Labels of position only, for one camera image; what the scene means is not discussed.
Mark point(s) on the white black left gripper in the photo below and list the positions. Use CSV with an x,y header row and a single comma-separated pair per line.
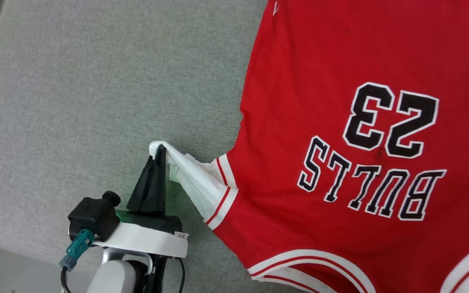
x,y
149,240

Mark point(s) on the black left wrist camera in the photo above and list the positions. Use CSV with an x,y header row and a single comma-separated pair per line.
x,y
92,215

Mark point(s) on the red white basketball jersey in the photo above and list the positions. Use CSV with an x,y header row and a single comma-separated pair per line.
x,y
320,61

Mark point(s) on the teal left camera connector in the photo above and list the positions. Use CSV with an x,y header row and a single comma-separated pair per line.
x,y
77,244

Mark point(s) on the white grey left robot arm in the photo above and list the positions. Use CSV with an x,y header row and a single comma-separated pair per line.
x,y
110,278

